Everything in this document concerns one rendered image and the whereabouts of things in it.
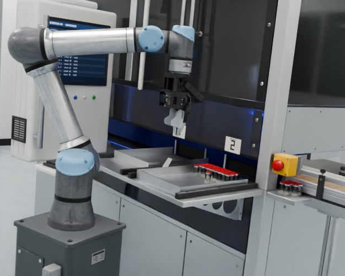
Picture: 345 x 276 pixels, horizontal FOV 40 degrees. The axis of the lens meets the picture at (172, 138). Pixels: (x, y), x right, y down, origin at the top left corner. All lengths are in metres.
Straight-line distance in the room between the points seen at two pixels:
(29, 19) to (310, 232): 1.56
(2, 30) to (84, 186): 5.20
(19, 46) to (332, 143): 1.34
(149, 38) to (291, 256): 1.14
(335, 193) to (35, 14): 1.46
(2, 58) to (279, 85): 5.16
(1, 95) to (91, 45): 5.20
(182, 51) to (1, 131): 5.28
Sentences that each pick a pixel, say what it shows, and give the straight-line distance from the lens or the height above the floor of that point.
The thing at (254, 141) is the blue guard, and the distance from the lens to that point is 1.87.
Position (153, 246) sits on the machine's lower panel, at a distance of 2.43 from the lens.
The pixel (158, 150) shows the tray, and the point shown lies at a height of 0.90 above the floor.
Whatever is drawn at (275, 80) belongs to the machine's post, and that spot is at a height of 1.30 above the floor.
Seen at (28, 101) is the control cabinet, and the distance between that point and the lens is 2.29.
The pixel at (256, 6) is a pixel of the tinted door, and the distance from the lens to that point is 1.93.
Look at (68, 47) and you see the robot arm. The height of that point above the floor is 1.34.
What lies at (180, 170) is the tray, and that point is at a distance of 1.95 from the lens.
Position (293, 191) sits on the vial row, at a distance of 1.84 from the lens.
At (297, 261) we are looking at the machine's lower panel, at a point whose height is 0.54.
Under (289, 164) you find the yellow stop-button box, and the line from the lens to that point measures 1.77.
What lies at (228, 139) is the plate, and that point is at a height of 1.04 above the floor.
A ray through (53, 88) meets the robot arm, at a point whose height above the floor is 1.21.
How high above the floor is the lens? 1.33
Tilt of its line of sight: 9 degrees down
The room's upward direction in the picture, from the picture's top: 5 degrees clockwise
